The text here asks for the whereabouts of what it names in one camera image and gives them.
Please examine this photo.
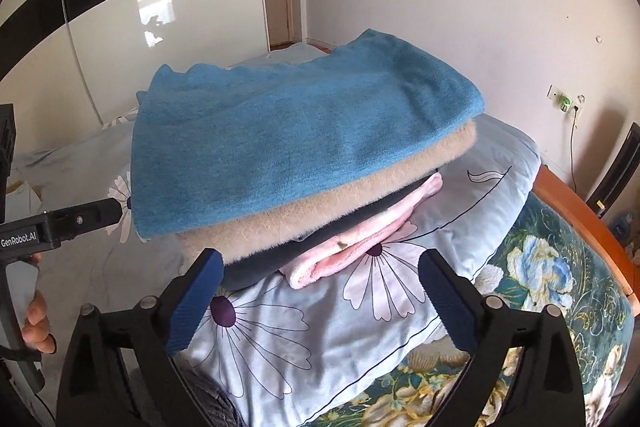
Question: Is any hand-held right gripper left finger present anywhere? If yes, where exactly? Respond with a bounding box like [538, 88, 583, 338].
[57, 249, 226, 427]

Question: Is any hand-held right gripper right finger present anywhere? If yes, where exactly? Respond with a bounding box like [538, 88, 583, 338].
[417, 249, 586, 427]

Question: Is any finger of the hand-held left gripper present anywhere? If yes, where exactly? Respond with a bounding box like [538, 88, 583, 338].
[59, 198, 134, 234]

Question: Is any blue fleece garment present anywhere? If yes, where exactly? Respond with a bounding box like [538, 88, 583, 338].
[130, 28, 487, 241]

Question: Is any person's left hand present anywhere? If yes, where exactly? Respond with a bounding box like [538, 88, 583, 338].
[20, 251, 57, 355]

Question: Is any dark navy folded garment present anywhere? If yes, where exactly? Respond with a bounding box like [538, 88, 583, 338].
[222, 177, 437, 294]

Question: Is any grey knitted cloth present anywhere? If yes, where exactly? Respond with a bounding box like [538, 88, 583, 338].
[175, 361, 247, 427]

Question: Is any green floral bed sheet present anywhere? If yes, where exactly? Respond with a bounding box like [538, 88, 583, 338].
[309, 191, 637, 427]

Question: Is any pink folded fleece garment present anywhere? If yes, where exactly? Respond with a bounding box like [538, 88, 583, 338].
[284, 171, 445, 292]

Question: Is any light blue floral quilt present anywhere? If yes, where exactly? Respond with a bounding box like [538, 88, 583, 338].
[0, 41, 544, 427]

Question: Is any beige folded fleece garment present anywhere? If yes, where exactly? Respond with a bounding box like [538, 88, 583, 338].
[175, 119, 476, 271]

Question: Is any white wardrobe with black stripe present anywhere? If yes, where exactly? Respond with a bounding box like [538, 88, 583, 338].
[0, 0, 272, 148]

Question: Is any small blue bottle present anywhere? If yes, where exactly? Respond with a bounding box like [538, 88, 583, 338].
[612, 212, 634, 244]

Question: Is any black chair back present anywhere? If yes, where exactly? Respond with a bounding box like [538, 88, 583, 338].
[585, 122, 640, 219]

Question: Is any orange wooden bed frame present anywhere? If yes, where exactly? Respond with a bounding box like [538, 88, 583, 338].
[531, 163, 640, 317]

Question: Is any thin black power cable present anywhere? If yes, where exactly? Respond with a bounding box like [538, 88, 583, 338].
[569, 106, 584, 194]

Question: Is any white wall socket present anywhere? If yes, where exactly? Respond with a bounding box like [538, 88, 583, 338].
[547, 84, 576, 113]

